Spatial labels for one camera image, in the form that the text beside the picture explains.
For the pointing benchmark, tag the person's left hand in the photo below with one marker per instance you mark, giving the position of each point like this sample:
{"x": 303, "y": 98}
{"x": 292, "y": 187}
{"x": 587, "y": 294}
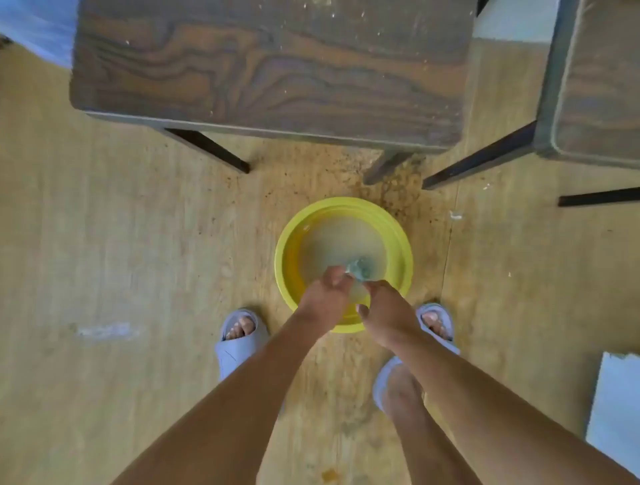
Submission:
{"x": 321, "y": 306}

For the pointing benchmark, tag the person's right hand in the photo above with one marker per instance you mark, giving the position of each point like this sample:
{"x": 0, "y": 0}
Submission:
{"x": 389, "y": 322}

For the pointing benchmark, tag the person's left fingers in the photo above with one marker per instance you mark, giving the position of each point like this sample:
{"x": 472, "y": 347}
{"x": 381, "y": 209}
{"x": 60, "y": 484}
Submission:
{"x": 338, "y": 278}

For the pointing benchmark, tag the person's right thumb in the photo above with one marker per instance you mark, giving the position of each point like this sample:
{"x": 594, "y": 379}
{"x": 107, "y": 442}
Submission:
{"x": 363, "y": 312}

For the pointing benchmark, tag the wet grey cloth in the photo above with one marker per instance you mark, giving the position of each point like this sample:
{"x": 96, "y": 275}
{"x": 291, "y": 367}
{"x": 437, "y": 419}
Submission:
{"x": 358, "y": 269}

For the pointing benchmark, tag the person's right forearm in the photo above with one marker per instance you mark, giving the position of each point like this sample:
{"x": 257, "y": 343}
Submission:
{"x": 480, "y": 399}

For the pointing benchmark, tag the person's left forearm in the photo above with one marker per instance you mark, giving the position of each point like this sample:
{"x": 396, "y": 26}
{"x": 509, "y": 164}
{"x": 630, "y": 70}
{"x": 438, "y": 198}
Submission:
{"x": 235, "y": 404}

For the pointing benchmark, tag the cloudy water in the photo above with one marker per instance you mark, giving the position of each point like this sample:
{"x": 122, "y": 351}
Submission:
{"x": 340, "y": 240}

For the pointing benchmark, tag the yellow plastic basin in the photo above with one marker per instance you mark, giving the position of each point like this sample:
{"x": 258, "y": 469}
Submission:
{"x": 290, "y": 252}

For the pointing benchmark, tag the person's right grey slipper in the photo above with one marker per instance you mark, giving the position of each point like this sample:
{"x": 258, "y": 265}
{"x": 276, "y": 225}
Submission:
{"x": 440, "y": 312}

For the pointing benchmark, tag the person's grey slipper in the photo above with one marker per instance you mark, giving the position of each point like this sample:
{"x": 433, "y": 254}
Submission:
{"x": 440, "y": 312}
{"x": 239, "y": 352}

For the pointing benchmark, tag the person's left foot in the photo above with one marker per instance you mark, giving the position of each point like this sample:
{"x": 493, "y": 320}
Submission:
{"x": 240, "y": 329}

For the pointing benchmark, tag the person's left grey slipper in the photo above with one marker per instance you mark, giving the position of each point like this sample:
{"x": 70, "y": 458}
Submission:
{"x": 239, "y": 352}

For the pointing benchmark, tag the person's right leg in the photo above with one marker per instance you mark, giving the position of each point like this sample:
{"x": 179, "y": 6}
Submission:
{"x": 420, "y": 429}

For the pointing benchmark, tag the small white paper scrap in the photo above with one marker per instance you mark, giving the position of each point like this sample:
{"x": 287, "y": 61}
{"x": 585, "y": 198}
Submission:
{"x": 455, "y": 216}

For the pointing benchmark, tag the large dark wooden table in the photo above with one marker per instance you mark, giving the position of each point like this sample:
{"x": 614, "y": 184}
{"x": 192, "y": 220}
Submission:
{"x": 270, "y": 65}

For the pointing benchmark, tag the white board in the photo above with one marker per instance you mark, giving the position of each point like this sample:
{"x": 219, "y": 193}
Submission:
{"x": 617, "y": 409}

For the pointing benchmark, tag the pale blue cloth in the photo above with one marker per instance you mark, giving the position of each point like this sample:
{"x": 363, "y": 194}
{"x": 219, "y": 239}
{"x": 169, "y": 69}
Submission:
{"x": 35, "y": 25}

